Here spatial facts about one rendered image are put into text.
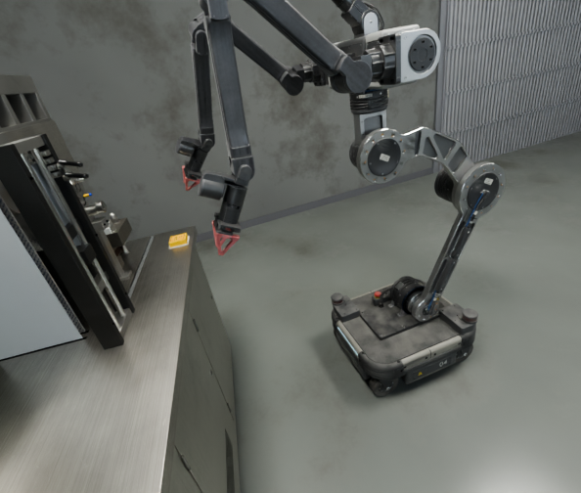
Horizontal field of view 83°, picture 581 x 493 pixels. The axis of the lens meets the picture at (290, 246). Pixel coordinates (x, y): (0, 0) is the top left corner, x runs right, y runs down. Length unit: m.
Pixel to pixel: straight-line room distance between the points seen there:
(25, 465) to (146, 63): 2.97
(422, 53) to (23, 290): 1.23
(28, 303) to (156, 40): 2.65
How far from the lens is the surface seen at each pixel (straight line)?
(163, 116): 3.38
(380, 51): 1.03
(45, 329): 1.16
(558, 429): 1.91
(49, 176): 0.96
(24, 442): 0.96
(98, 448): 0.84
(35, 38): 3.50
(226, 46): 0.89
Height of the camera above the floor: 1.48
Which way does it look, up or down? 29 degrees down
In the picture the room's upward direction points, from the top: 11 degrees counter-clockwise
